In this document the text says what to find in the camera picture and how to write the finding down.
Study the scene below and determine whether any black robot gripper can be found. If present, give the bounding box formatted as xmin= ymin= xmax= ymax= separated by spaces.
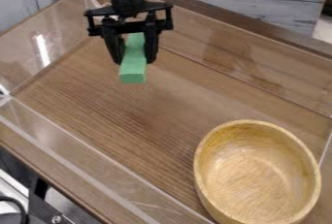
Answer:
xmin=85 ymin=0 xmax=174 ymax=65

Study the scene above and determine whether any green rectangular block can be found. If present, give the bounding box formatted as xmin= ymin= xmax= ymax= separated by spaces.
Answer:
xmin=119 ymin=33 xmax=146 ymax=83

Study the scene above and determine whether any brown wooden bowl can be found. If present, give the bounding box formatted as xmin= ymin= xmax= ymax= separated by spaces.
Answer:
xmin=193 ymin=119 xmax=322 ymax=224

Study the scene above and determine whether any black table leg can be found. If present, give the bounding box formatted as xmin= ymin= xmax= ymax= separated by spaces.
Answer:
xmin=30 ymin=177 xmax=51 ymax=200

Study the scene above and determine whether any black metal base with screw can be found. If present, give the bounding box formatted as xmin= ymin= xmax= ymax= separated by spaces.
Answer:
xmin=27 ymin=198 xmax=75 ymax=224

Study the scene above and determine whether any clear acrylic corner bracket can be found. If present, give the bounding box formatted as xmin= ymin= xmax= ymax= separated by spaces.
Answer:
xmin=83 ymin=0 xmax=110 ymax=10

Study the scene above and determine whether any black cable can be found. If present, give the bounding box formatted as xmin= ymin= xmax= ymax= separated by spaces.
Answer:
xmin=0 ymin=196 xmax=31 ymax=224

